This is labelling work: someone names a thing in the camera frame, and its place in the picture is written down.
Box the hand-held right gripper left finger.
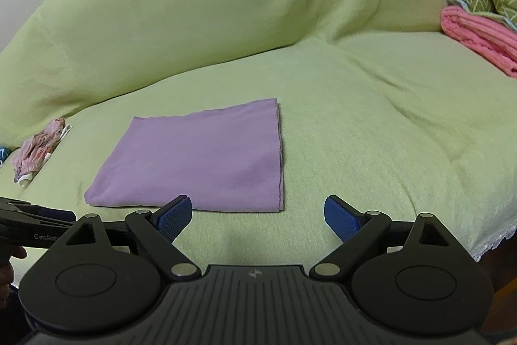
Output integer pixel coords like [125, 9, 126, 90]
[65, 195, 203, 282]

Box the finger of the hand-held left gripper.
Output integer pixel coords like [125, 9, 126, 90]
[0, 197, 77, 227]

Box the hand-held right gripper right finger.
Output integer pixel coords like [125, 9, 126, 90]
[308, 195, 454, 282]

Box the purple tank top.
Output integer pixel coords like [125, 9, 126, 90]
[84, 98, 284, 213]

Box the person's left hand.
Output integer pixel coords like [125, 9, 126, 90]
[0, 246, 27, 289]

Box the pink floral garment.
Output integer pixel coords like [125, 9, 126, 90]
[12, 119, 67, 182]

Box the light green sofa cover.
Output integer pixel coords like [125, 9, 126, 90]
[0, 0, 517, 289]

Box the pink towel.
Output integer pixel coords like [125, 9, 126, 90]
[440, 5, 517, 78]

